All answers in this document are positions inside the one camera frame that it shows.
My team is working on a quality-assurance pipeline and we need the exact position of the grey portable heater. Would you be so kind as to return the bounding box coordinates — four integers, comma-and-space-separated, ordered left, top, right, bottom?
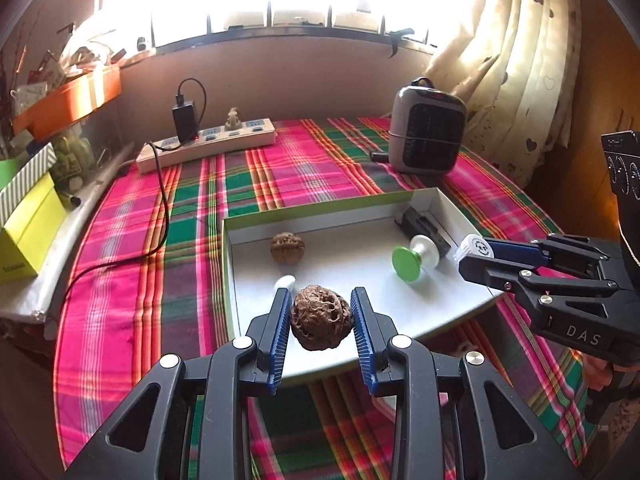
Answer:
387, 77, 468, 176

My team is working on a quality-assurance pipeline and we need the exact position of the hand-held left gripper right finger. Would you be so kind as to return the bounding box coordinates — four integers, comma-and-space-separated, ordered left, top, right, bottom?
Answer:
350, 287, 583, 480

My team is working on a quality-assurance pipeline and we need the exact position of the beige power strip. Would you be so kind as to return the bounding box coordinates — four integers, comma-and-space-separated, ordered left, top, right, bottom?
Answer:
136, 118, 277, 174

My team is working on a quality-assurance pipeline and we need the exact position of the small white tape roll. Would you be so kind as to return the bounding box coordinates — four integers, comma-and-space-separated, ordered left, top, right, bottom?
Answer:
452, 233, 493, 263

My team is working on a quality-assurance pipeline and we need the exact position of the yellow-green cardboard box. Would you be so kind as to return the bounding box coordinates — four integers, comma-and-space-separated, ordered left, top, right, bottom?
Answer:
0, 172, 68, 278

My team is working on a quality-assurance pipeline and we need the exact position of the green figurine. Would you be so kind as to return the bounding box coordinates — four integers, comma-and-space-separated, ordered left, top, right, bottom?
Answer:
50, 132, 96, 191

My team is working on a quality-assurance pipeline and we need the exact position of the black charger with cable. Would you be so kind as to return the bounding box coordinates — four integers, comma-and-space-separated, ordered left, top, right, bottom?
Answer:
47, 78, 207, 321

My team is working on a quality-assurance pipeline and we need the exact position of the pink green plaid tablecloth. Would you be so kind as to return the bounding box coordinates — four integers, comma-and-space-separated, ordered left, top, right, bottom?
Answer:
52, 116, 601, 480

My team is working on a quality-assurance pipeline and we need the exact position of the person's right hand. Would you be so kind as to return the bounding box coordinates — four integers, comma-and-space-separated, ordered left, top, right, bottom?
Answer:
585, 359, 640, 394

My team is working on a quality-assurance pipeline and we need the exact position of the striped grey white box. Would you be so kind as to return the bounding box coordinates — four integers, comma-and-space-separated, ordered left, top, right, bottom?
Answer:
0, 142, 57, 221

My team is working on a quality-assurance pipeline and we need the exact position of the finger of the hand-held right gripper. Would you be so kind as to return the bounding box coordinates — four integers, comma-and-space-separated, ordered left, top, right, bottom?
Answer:
487, 234, 613, 271
459, 255, 626, 311

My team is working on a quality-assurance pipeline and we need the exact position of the orange plastic tray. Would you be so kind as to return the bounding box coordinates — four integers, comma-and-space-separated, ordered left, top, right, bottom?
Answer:
12, 65, 123, 141

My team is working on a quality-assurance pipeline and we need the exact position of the white shelf board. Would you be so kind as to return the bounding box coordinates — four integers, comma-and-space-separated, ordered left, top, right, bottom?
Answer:
0, 142, 136, 341

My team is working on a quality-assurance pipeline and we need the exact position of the green box lid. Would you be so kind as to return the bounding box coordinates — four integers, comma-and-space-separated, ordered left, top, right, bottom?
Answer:
0, 157, 26, 188

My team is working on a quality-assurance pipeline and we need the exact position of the cream curtain with hearts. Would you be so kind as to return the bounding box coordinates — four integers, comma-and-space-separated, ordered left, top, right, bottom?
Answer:
422, 0, 586, 188

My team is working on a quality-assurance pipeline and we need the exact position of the green and white cardboard box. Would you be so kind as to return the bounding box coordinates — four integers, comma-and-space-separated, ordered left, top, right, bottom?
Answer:
221, 187, 506, 386

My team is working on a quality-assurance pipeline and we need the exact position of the brown wrinkled walnut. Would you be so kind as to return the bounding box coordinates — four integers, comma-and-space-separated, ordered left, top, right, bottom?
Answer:
291, 284, 351, 352
270, 231, 306, 264

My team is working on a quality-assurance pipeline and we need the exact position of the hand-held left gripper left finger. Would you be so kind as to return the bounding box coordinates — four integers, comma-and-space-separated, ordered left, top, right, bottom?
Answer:
65, 289, 293, 480

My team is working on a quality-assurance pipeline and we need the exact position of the pile of small packets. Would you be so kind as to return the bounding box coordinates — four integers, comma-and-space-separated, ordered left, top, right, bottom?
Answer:
10, 20, 126, 91

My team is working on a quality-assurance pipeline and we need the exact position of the black plastic clip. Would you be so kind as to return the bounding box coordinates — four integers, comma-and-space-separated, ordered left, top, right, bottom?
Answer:
398, 206, 452, 258

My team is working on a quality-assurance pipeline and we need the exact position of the green and white spool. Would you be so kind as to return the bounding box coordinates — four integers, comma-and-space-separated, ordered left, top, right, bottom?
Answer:
391, 235, 443, 281

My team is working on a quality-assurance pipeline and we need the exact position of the black charger adapter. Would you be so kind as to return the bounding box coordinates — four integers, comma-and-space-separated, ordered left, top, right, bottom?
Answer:
172, 102, 201, 142

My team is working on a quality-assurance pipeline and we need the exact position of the black window latch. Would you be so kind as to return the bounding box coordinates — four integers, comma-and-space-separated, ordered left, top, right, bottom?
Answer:
387, 27, 416, 58

